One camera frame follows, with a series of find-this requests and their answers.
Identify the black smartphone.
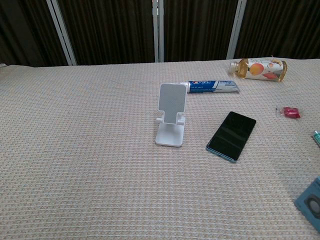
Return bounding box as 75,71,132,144
205,111,257,164

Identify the red wrapped candy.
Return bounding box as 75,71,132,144
275,106,301,119

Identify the white partition frame post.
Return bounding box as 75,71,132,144
45,0,78,67
151,0,165,63
225,0,248,60

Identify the clear bottle with fruit label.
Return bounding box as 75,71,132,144
229,57,288,83

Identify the teal box with speaker picture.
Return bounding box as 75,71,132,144
293,175,320,223

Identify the woven beige tablecloth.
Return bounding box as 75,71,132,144
0,58,320,240

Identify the white folding phone stand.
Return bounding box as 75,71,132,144
154,82,188,147

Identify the blue white toothpaste tube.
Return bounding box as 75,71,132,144
180,79,241,95

